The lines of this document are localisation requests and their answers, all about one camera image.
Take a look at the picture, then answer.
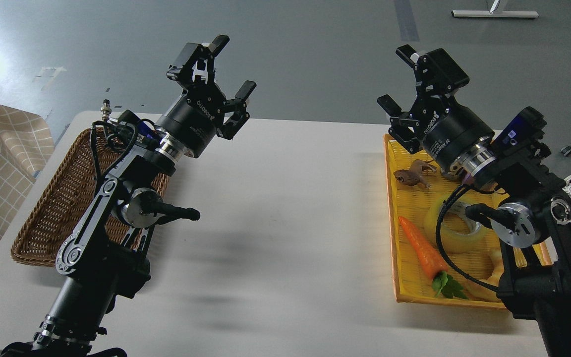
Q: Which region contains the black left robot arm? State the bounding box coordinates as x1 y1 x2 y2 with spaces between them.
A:
0 34 256 357

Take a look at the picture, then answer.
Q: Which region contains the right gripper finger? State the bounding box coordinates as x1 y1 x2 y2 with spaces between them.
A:
378 94 427 154
396 45 469 108

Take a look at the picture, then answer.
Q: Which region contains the yellow plastic basket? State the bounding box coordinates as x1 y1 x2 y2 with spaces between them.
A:
384 133 553 310

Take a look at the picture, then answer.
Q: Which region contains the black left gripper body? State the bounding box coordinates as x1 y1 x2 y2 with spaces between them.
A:
156 83 226 158

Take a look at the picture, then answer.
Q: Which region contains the toy croissant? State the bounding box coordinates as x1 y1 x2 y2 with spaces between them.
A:
465 248 505 302

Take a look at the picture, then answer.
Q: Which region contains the white stand base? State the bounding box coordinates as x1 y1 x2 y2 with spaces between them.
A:
451 0 539 19

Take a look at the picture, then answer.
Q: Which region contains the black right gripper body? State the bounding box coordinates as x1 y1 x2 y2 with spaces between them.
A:
412 96 494 171

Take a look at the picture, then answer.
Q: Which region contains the brown toy animal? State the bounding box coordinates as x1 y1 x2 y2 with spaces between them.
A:
393 160 438 189

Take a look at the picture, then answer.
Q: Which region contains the brown wicker basket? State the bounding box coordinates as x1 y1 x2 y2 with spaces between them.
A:
10 127 170 268

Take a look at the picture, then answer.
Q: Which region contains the yellow tape roll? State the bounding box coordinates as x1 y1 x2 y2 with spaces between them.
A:
422 194 488 254

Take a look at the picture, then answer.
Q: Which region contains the orange toy carrot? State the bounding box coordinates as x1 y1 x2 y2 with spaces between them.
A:
398 216 468 299

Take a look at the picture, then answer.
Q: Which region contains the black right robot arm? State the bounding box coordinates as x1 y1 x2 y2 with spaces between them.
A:
377 45 571 357

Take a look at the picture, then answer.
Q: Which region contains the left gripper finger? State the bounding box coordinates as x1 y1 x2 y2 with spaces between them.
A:
216 80 257 140
166 35 230 90

